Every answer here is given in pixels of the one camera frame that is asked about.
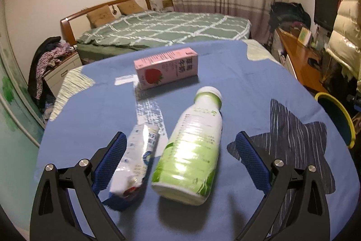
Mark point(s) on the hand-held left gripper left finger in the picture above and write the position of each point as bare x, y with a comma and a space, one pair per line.
111, 162

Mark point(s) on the white nightstand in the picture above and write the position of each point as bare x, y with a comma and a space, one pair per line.
59, 74

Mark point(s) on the white and green plastic bottle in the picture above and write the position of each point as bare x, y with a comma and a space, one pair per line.
189, 150

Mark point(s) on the yellow round waste bin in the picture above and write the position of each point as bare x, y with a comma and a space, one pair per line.
335, 98

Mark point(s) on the green card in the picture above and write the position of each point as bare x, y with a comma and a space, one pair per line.
304, 35

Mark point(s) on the brown pillow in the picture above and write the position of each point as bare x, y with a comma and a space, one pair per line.
100, 16
131, 6

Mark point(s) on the wooden desk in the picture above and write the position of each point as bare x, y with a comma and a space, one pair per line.
301, 60

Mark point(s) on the blue star print tablecloth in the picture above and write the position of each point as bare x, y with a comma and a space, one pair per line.
98, 111

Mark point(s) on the pink milk carton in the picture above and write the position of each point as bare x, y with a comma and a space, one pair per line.
169, 66

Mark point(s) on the cream puffer jacket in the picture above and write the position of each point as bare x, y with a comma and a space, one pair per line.
347, 32

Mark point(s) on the pile of dark clothes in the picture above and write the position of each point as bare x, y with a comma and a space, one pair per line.
287, 15

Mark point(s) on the green checked quilt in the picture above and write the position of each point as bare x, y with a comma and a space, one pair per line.
169, 29

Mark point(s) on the white blue wrapper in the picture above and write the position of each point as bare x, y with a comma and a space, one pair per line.
138, 153

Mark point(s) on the wooden bed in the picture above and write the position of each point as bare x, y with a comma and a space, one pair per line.
96, 53

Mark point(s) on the black television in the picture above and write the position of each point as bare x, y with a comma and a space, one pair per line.
327, 3

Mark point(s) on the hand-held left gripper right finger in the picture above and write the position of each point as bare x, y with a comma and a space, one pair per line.
251, 162

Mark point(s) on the green painted sliding door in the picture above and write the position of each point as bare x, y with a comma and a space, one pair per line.
17, 74

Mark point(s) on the clothes heap on chair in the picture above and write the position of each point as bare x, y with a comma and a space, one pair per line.
42, 60

